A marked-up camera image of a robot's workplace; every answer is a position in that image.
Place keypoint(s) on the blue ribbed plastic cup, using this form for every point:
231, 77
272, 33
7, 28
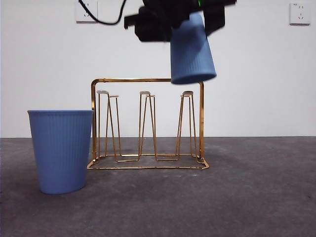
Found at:
60, 153
190, 54

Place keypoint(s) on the white wall socket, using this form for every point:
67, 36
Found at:
82, 17
299, 14

